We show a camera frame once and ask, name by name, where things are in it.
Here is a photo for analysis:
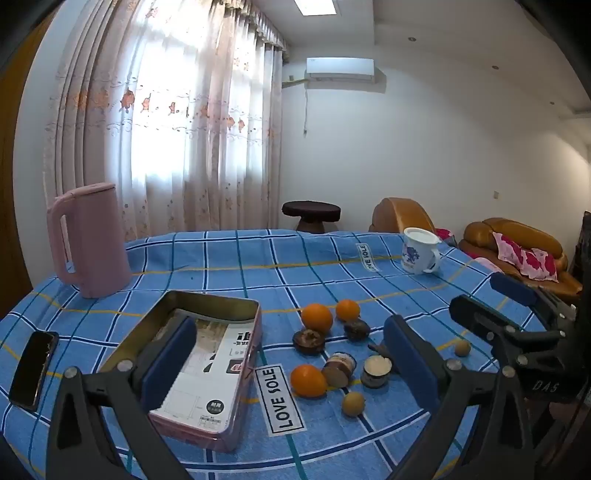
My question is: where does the white air conditioner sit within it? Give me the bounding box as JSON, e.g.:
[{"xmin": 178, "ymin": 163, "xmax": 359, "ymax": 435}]
[{"xmin": 305, "ymin": 58, "xmax": 376, "ymax": 83}]

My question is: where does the whole dark passion fruit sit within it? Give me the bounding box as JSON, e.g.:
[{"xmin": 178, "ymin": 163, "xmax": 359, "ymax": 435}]
[
  {"xmin": 344, "ymin": 320, "xmax": 370, "ymax": 342},
  {"xmin": 293, "ymin": 328, "xmax": 326, "ymax": 356}
]

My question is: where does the brown leather sofa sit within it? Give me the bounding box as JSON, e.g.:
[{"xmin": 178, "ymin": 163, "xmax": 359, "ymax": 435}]
[{"xmin": 457, "ymin": 218, "xmax": 583, "ymax": 296}]

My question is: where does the pink tin box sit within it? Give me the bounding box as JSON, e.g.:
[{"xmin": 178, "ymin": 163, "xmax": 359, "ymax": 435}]
[{"xmin": 99, "ymin": 291, "xmax": 263, "ymax": 453}]

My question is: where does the pink electric kettle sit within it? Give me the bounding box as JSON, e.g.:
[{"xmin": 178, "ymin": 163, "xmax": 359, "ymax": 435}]
[{"xmin": 46, "ymin": 182, "xmax": 132, "ymax": 298}]

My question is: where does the white mug with blue print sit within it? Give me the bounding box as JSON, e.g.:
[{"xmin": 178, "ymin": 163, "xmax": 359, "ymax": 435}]
[{"xmin": 400, "ymin": 227, "xmax": 441, "ymax": 275}]

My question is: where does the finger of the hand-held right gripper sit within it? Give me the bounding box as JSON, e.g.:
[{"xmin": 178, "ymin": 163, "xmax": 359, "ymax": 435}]
[
  {"xmin": 450, "ymin": 295, "xmax": 561, "ymax": 370},
  {"xmin": 490, "ymin": 273, "xmax": 578, "ymax": 324}
]

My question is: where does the sheer floral curtain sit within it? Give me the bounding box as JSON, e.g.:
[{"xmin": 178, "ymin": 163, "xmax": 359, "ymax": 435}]
[{"xmin": 44, "ymin": 0, "xmax": 289, "ymax": 241}]

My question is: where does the black smartphone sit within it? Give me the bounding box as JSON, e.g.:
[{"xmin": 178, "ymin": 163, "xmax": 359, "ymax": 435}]
[{"xmin": 8, "ymin": 330, "xmax": 60, "ymax": 412}]

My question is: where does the square ceiling light panel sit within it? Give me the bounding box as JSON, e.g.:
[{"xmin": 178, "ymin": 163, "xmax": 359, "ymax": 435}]
[{"xmin": 295, "ymin": 0, "xmax": 340, "ymax": 14}]

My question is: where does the pink floral cushion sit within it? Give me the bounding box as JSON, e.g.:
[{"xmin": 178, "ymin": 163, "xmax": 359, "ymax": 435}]
[{"xmin": 492, "ymin": 232, "xmax": 558, "ymax": 281}]

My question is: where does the printed paper leaflet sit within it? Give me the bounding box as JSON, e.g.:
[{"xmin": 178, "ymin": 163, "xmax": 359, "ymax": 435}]
[{"xmin": 150, "ymin": 310, "xmax": 254, "ymax": 432}]

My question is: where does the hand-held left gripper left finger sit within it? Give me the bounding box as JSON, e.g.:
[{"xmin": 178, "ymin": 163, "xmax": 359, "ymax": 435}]
[{"xmin": 45, "ymin": 316, "xmax": 199, "ymax": 480}]

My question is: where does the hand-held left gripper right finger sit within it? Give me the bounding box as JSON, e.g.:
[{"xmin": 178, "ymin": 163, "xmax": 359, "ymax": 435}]
[{"xmin": 384, "ymin": 315, "xmax": 536, "ymax": 480}]

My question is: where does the halved passion fruit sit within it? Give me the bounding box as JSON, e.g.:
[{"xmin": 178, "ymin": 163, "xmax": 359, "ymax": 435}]
[
  {"xmin": 360, "ymin": 354, "xmax": 393, "ymax": 388},
  {"xmin": 322, "ymin": 352, "xmax": 357, "ymax": 387}
]

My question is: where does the orange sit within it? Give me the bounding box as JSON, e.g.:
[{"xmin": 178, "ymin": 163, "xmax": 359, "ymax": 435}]
[
  {"xmin": 290, "ymin": 364, "xmax": 328, "ymax": 398},
  {"xmin": 301, "ymin": 303, "xmax": 334, "ymax": 334},
  {"xmin": 335, "ymin": 299, "xmax": 361, "ymax": 322}
]

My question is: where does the blue plaid cloth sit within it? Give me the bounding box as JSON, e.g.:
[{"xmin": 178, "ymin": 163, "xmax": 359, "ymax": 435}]
[{"xmin": 0, "ymin": 229, "xmax": 573, "ymax": 480}]

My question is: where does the round dark stool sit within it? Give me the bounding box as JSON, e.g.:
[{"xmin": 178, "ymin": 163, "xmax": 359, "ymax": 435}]
[{"xmin": 282, "ymin": 200, "xmax": 341, "ymax": 233}]

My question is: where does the orange chair back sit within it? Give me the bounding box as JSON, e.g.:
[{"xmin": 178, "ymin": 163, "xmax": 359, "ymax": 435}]
[{"xmin": 368, "ymin": 198, "xmax": 437, "ymax": 234}]

